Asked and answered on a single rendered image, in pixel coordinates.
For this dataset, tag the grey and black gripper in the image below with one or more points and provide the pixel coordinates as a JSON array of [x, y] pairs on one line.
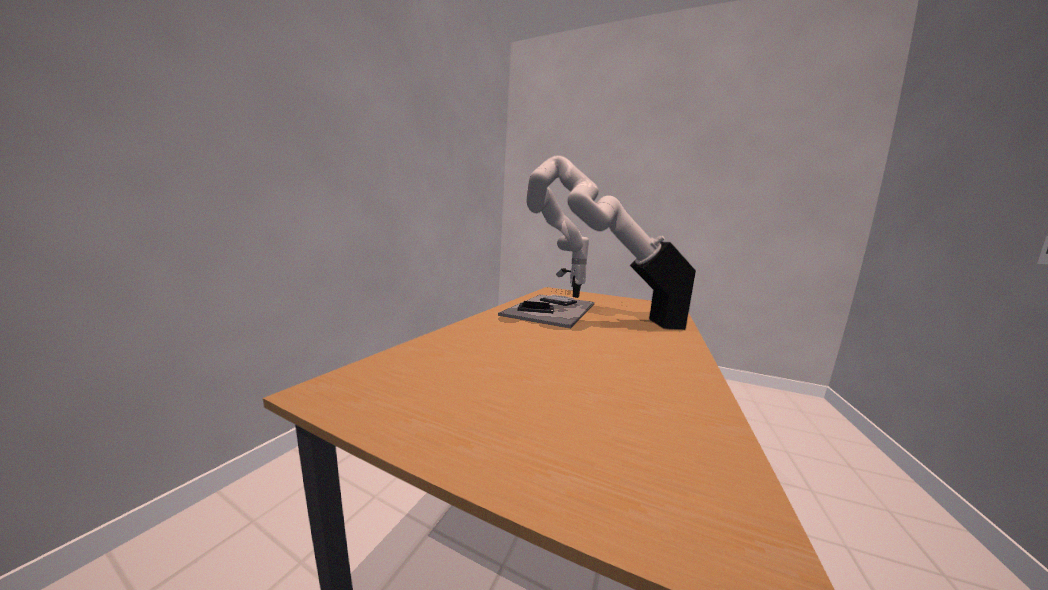
[[577, 278]]

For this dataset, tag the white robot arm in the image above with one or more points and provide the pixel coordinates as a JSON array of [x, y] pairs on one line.
[[607, 212]]

